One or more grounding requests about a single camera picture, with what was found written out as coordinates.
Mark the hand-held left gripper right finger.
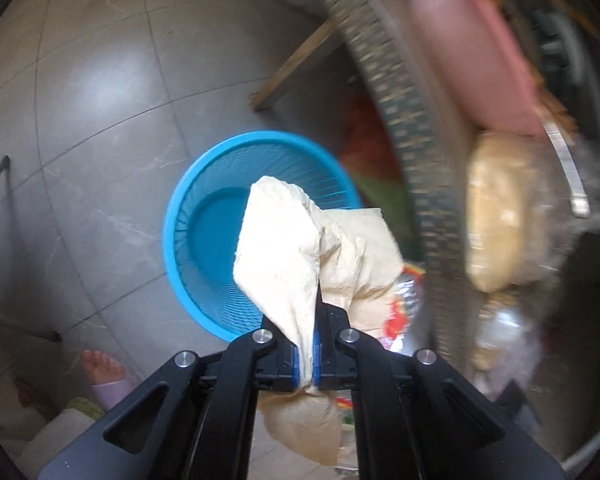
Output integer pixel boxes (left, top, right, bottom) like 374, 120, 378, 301
312, 282, 569, 480

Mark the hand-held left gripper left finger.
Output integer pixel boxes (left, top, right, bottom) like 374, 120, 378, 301
37, 314, 302, 480

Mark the cream tissue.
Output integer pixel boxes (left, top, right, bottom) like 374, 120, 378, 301
232, 176, 406, 466

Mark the blue plastic basket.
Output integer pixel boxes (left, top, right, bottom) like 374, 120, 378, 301
163, 131, 366, 345

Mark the clear plastic bag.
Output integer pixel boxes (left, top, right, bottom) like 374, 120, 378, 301
472, 297, 548, 398

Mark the person's foot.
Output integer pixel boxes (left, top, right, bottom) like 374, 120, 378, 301
80, 349, 132, 408

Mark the red and green bag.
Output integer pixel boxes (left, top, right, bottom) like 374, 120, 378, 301
339, 95, 412, 241

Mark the bag of beige food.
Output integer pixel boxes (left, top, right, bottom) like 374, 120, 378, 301
465, 132, 548, 293

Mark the wooden stick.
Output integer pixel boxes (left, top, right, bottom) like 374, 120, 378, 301
250, 20, 343, 111

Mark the pink plastic basin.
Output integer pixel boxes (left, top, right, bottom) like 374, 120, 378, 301
411, 0, 548, 136

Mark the metal stool frame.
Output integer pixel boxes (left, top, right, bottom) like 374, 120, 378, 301
0, 156, 63, 343

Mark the metal ladle handle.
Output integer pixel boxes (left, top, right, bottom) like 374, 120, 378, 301
545, 120, 591, 218

